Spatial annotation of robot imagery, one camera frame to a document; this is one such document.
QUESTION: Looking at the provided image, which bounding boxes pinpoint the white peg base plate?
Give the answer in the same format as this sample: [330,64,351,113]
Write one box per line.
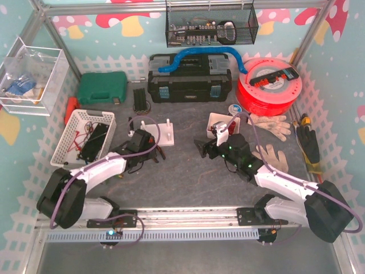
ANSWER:
[140,118,175,147]

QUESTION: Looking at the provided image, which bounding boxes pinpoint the white parts tray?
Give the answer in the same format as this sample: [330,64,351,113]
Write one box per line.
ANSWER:
[206,112,240,139]

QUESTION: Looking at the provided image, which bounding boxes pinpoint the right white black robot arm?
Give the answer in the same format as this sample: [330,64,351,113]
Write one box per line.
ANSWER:
[194,134,354,243]

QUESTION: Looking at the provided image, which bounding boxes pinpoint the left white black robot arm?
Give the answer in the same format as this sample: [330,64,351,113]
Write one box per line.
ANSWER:
[36,129,159,229]

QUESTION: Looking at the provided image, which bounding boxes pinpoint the orange black pliers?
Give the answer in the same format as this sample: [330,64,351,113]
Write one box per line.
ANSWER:
[149,146,166,164]

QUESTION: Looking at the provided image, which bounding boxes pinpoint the brown tape roll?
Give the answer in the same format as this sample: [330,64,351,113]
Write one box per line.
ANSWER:
[133,101,151,115]

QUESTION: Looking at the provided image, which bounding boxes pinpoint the black aluminium extrusion piece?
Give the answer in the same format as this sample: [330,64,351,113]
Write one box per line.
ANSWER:
[133,88,147,112]

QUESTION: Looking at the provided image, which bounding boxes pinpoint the black device in basket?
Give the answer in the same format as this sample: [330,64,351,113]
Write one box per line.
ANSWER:
[79,123,110,163]

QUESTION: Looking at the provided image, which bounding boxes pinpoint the white perforated basket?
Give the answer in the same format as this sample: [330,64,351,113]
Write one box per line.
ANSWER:
[50,109,116,169]

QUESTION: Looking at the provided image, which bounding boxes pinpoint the white work glove upper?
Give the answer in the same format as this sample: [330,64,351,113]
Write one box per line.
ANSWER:
[248,114,291,142]

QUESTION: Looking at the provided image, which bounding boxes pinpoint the white work glove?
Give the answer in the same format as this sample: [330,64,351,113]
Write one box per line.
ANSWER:
[252,144,289,172]
[248,114,291,142]

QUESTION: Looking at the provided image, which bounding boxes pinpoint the black toolbox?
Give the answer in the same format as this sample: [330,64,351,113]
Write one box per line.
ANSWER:
[147,54,232,103]

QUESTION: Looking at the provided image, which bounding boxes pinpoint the white work glove lower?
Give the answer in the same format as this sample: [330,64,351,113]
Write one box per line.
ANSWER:
[252,144,289,172]

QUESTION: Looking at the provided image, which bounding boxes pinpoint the green plastic case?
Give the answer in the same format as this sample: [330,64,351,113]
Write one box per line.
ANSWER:
[76,71,128,105]

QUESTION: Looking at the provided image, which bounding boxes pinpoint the red filament spool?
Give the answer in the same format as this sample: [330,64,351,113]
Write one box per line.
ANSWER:
[236,57,302,116]

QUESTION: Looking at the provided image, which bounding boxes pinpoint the black red connector strip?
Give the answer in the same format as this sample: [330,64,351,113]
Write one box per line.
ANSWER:
[249,67,299,87]

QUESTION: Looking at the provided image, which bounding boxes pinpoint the clear acrylic box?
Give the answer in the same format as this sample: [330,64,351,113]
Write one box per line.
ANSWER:
[1,38,69,116]

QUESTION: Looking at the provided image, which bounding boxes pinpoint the blue white gloves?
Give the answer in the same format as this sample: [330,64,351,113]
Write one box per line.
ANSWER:
[5,74,37,98]

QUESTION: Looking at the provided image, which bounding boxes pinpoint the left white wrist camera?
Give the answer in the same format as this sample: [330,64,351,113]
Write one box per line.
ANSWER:
[128,130,135,138]

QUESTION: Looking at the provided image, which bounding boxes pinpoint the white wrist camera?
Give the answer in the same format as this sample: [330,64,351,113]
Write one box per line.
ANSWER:
[128,130,135,138]
[213,121,229,147]

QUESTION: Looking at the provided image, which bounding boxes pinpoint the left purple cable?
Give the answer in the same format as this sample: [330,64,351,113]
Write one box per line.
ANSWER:
[50,114,160,249]

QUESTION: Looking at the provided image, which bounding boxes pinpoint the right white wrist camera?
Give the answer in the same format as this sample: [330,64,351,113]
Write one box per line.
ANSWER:
[213,121,229,147]

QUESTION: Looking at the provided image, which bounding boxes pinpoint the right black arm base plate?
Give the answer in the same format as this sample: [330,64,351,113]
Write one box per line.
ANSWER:
[236,207,289,226]

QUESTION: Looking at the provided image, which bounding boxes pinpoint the blue corrugated hose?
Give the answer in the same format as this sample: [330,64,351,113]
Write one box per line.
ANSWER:
[158,47,249,75]

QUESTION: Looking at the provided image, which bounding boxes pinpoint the orange tool handle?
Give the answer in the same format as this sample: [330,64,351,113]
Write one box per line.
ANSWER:
[64,96,80,124]

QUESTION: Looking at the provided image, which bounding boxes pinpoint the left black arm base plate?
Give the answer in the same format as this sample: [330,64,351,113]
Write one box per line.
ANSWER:
[86,209,138,229]

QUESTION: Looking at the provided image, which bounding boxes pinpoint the grey slotted cable duct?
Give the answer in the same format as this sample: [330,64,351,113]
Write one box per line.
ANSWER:
[46,229,259,243]

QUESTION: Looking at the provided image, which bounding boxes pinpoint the black mesh wire basket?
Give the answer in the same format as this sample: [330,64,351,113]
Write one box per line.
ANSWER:
[165,1,259,47]

